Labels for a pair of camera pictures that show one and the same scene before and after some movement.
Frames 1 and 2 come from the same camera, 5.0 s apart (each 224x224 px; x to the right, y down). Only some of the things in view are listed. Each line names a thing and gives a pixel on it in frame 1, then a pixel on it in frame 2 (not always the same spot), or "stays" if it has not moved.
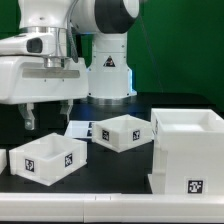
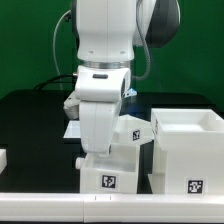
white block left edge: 3,159 stays
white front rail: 112,207 stays
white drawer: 48,159 -> 117,172
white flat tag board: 79,129 stays
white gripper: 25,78 -> 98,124
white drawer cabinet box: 187,152 stays
